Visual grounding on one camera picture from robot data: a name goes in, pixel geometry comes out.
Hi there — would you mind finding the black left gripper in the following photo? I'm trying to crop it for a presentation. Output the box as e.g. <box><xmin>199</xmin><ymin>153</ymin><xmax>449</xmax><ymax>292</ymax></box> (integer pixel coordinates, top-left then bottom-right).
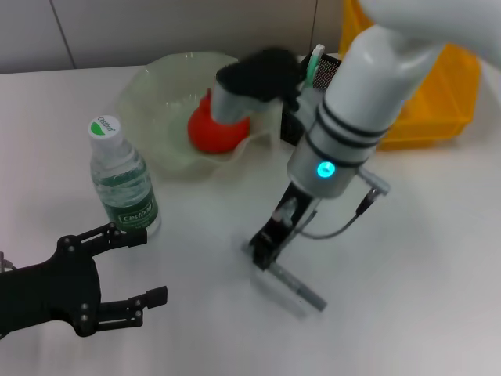
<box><xmin>0</xmin><ymin>221</ymin><xmax>169</xmax><ymax>338</ymax></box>

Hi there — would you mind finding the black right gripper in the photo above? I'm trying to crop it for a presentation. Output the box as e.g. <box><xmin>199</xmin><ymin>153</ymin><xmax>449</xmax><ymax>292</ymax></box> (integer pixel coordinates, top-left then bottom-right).
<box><xmin>252</xmin><ymin>183</ymin><xmax>326</xmax><ymax>270</ymax></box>

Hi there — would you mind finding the grey marker pen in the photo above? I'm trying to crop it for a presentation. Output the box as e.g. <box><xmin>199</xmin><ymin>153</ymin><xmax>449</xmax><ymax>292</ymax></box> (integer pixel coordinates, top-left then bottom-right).
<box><xmin>269</xmin><ymin>262</ymin><xmax>328</xmax><ymax>313</ymax></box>

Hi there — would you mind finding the clear green-label water bottle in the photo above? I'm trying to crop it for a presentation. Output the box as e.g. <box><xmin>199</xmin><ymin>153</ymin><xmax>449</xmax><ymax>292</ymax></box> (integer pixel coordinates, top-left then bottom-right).
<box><xmin>86</xmin><ymin>114</ymin><xmax>162</xmax><ymax>238</ymax></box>

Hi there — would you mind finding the red-orange knobby orange fruit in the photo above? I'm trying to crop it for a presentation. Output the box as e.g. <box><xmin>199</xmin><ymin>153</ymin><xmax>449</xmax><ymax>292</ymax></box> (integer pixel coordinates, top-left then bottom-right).
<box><xmin>186</xmin><ymin>89</ymin><xmax>251</xmax><ymax>154</ymax></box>

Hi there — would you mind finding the mint green pen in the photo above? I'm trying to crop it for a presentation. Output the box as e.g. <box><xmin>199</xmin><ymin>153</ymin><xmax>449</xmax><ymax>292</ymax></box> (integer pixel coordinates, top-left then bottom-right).
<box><xmin>303</xmin><ymin>43</ymin><xmax>326</xmax><ymax>89</ymax></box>

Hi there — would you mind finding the black mesh pen holder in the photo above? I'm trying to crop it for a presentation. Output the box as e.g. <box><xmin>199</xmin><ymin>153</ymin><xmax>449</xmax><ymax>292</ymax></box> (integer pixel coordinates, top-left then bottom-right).
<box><xmin>279</xmin><ymin>52</ymin><xmax>345</xmax><ymax>146</ymax></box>

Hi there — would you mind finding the translucent green wavy fruit plate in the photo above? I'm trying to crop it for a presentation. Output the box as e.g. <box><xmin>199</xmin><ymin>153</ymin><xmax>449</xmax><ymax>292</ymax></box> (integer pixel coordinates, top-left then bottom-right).
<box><xmin>115</xmin><ymin>50</ymin><xmax>283</xmax><ymax>183</ymax></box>

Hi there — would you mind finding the yellow plastic storage bin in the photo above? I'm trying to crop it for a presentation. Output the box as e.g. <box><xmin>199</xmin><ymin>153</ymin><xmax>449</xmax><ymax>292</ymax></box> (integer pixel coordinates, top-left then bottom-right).
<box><xmin>338</xmin><ymin>0</ymin><xmax>481</xmax><ymax>152</ymax></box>

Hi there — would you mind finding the right gripper cable with plug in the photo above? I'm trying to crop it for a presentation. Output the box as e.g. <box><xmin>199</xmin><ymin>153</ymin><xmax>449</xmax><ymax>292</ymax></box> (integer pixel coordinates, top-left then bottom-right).
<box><xmin>273</xmin><ymin>168</ymin><xmax>392</xmax><ymax>240</ymax></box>

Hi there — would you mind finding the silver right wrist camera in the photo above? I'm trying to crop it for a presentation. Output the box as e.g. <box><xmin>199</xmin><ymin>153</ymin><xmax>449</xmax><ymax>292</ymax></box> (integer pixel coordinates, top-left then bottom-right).
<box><xmin>211</xmin><ymin>47</ymin><xmax>308</xmax><ymax>125</ymax></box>

